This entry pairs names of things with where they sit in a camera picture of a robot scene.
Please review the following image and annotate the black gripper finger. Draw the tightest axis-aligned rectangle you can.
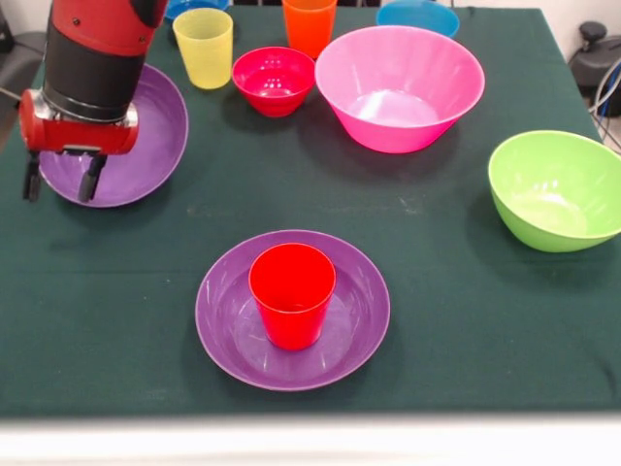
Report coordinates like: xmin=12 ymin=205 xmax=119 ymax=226
xmin=77 ymin=152 xmax=109 ymax=204
xmin=22 ymin=150 xmax=43 ymax=203

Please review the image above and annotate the green plastic bowl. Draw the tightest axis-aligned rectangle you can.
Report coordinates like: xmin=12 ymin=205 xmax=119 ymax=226
xmin=487 ymin=129 xmax=621 ymax=253

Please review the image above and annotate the light blue plastic bowl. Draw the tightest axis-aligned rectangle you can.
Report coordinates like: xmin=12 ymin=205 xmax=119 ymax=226
xmin=376 ymin=0 xmax=461 ymax=39

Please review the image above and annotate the small crimson plastic bowl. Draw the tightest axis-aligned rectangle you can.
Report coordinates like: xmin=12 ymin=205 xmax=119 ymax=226
xmin=231 ymin=46 xmax=317 ymax=118

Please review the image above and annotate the purple plastic bowl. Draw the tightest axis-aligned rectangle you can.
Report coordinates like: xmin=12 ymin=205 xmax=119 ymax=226
xmin=37 ymin=62 xmax=189 ymax=209
xmin=194 ymin=229 xmax=391 ymax=392

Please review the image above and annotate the large pink plastic bowl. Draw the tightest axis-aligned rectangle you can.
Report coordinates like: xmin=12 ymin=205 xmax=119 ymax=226
xmin=313 ymin=24 xmax=486 ymax=154

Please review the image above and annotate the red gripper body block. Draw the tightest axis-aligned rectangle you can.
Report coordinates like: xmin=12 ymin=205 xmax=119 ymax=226
xmin=17 ymin=88 xmax=141 ymax=157

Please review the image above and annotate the dark blue plastic bowl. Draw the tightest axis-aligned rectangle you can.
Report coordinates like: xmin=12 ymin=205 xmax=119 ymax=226
xmin=163 ymin=0 xmax=230 ymax=21

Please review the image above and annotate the yellow plastic cup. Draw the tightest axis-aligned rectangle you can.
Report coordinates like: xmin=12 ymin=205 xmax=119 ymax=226
xmin=173 ymin=8 xmax=235 ymax=91

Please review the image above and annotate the dark green tablecloth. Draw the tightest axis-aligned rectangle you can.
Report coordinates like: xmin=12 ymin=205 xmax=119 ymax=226
xmin=0 ymin=3 xmax=621 ymax=418

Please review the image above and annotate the grey pedestal foot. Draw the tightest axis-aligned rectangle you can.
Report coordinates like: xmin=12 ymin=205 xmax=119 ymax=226
xmin=568 ymin=20 xmax=621 ymax=91
xmin=0 ymin=31 xmax=52 ymax=98

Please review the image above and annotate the red plastic cup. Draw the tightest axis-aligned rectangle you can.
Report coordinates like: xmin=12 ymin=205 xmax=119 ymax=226
xmin=247 ymin=242 xmax=337 ymax=351

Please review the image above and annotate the orange plastic cup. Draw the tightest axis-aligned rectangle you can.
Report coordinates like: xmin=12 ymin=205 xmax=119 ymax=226
xmin=281 ymin=0 xmax=339 ymax=60

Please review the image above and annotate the tangled cable bundle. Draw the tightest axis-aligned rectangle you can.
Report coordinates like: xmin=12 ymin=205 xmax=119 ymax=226
xmin=589 ymin=55 xmax=621 ymax=156

